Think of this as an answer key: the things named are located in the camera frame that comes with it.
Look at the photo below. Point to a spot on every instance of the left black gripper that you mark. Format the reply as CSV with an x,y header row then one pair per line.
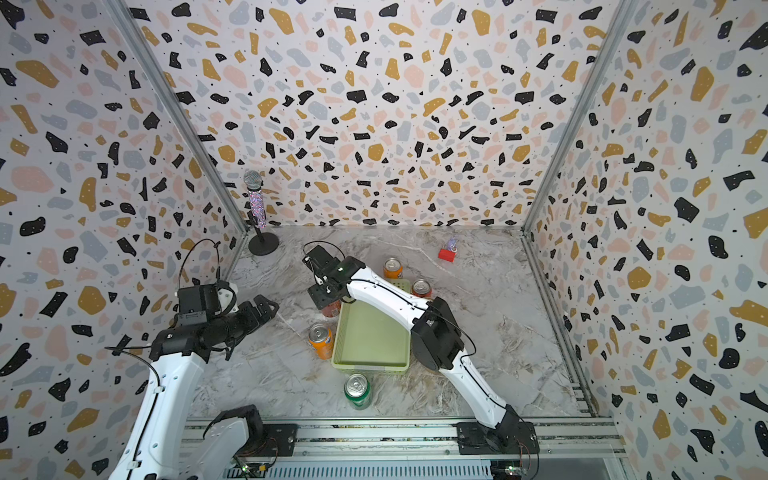
x,y
252,320

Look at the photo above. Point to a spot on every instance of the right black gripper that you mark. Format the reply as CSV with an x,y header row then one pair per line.
x,y
316,298

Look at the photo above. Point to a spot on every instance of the red cola can column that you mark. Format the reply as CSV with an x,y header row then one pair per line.
x,y
332,310

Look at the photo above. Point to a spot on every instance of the orange soda can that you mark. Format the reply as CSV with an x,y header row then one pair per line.
x,y
393,268
320,337

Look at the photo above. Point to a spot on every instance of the pale green plastic basket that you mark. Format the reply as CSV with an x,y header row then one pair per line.
x,y
369,340

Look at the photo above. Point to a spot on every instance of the red cola can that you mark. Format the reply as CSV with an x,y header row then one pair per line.
x,y
421,288

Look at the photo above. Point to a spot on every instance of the green soda can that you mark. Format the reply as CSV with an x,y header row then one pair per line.
x,y
357,390

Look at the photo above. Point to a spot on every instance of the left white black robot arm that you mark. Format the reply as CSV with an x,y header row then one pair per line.
x,y
174,384

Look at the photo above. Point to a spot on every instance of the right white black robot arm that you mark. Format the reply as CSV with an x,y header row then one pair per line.
x,y
437,342

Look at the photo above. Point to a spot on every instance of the microphone on black stand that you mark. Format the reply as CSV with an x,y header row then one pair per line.
x,y
263,243

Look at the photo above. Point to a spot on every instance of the small red block toy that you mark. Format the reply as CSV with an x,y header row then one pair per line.
x,y
449,250

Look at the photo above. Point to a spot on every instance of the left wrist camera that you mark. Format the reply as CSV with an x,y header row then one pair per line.
x,y
227,297

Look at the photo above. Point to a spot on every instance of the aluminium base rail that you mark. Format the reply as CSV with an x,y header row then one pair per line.
x,y
374,448

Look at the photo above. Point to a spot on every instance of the left aluminium corner post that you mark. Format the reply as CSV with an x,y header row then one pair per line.
x,y
122,17

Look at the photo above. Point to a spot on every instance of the aluminium corner post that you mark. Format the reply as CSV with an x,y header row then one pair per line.
x,y
122,17
617,26

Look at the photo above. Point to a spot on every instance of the right aluminium corner post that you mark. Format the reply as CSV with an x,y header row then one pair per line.
x,y
617,26

